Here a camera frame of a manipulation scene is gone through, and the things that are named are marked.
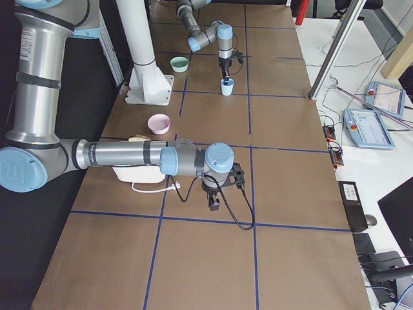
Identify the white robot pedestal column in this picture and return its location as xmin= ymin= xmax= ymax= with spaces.
xmin=116 ymin=0 xmax=174 ymax=106

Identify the black monitor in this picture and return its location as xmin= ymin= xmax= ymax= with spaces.
xmin=378 ymin=180 xmax=413 ymax=263

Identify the red cylinder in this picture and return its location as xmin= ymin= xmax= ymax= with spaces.
xmin=295 ymin=0 xmax=310 ymax=26

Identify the reacher grabber stick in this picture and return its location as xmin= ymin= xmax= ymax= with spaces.
xmin=329 ymin=74 xmax=413 ymax=129

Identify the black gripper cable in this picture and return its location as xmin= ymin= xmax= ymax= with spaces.
xmin=229 ymin=30 xmax=245 ymax=77
xmin=172 ymin=176 xmax=256 ymax=231

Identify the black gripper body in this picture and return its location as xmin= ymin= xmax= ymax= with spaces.
xmin=219 ymin=57 xmax=231 ymax=72
xmin=202 ymin=176 xmax=222 ymax=202

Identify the near teach pendant tablet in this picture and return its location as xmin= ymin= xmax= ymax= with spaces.
xmin=343 ymin=108 xmax=395 ymax=150

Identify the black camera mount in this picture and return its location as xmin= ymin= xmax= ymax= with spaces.
xmin=223 ymin=162 xmax=245 ymax=191

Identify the far teach pendant tablet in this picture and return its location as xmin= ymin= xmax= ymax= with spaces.
xmin=365 ymin=81 xmax=407 ymax=118

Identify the cream white toaster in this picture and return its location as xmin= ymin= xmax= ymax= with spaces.
xmin=112 ymin=165 xmax=165 ymax=183

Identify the black rectangular box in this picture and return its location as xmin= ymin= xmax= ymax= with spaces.
xmin=337 ymin=181 xmax=368 ymax=233

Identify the aluminium frame post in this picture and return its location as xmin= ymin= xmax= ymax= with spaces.
xmin=308 ymin=0 xmax=367 ymax=101

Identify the toast slice in toaster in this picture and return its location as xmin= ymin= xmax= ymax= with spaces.
xmin=128 ymin=135 xmax=151 ymax=142

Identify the pink bowl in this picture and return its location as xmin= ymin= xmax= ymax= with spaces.
xmin=147 ymin=114 xmax=171 ymax=135

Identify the teach pendant tablet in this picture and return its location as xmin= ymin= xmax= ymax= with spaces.
xmin=343 ymin=108 xmax=395 ymax=150
xmin=365 ymin=81 xmax=407 ymax=118

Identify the orange black connector board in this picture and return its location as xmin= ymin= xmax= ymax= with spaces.
xmin=322 ymin=125 xmax=344 ymax=170

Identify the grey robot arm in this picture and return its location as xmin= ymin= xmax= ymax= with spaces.
xmin=176 ymin=0 xmax=234 ymax=85
xmin=1 ymin=1 xmax=235 ymax=218

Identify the mint green bowl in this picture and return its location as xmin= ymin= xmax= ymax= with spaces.
xmin=170 ymin=56 xmax=189 ymax=73

